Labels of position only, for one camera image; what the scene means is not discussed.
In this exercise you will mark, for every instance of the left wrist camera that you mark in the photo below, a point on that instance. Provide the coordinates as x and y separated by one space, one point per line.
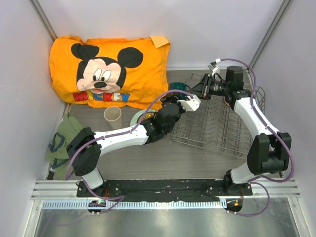
190 104

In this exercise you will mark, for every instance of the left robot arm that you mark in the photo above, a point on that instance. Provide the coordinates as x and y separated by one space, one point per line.
85 149

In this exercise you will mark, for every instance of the yellow brown patterned plate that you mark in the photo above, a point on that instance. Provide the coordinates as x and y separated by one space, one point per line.
147 115

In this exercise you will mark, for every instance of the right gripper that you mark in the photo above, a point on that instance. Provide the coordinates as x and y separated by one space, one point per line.
203 88

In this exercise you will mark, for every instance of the orange Mickey Mouse cloth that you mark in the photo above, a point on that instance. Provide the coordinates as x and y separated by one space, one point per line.
110 72

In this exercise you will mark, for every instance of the light green flower plate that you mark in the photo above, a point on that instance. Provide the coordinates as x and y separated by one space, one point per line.
135 118

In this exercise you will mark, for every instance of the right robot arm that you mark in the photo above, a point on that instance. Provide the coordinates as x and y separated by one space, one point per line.
269 150

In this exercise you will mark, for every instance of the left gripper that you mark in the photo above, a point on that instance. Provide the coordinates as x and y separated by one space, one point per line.
173 98

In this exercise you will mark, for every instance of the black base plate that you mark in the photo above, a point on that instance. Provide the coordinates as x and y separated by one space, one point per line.
168 190

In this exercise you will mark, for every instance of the green cloth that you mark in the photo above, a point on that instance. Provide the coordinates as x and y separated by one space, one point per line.
57 155

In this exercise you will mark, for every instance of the grey wire dish rack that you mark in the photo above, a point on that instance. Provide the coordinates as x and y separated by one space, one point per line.
215 127

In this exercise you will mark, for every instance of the white slotted cable duct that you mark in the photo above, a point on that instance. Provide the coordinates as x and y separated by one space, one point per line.
99 204

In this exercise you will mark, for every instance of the dark green mug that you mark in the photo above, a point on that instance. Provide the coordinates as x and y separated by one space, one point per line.
179 86

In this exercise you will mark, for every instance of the beige tumbler cup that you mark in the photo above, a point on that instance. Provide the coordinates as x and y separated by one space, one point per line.
113 116

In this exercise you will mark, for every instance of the red white bowl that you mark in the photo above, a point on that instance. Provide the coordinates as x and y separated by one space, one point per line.
225 100

